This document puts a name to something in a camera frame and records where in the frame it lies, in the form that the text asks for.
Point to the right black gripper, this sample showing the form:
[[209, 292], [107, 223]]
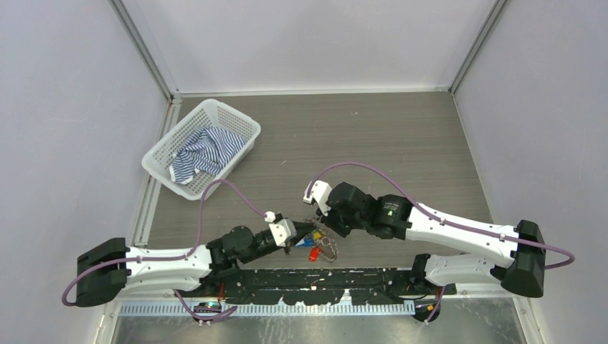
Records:
[[341, 230]]

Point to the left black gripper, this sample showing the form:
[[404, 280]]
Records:
[[302, 229]]

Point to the blue key tag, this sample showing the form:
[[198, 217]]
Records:
[[305, 242]]

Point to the red key tag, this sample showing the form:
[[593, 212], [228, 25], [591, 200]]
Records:
[[316, 254]]

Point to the large metal keyring disc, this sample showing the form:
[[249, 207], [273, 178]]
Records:
[[322, 239]]

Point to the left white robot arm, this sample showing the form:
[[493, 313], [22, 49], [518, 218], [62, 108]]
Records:
[[113, 269]]

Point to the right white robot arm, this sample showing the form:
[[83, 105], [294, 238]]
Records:
[[509, 256]]

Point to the blue white striped cloth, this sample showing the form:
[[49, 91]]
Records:
[[208, 150]]

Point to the white plastic mesh basket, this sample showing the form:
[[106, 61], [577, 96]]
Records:
[[209, 113]]

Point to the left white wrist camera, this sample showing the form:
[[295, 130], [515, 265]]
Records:
[[282, 229]]

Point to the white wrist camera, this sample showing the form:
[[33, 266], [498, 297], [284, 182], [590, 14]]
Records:
[[282, 229], [317, 192]]

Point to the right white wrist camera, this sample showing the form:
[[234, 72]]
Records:
[[317, 192]]

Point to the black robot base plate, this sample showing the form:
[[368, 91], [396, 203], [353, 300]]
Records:
[[365, 286]]

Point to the white slotted cable duct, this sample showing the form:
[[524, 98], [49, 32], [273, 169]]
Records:
[[344, 308]]

